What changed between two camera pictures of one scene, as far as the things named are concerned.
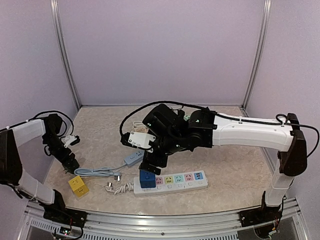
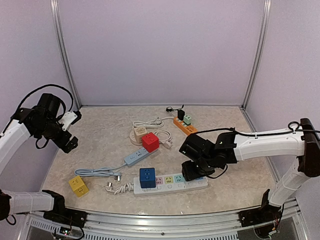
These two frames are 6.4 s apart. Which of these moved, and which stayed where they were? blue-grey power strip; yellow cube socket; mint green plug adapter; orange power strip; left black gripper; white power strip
Moved: left black gripper; orange power strip
Stayed: white power strip; blue-grey power strip; mint green plug adapter; yellow cube socket
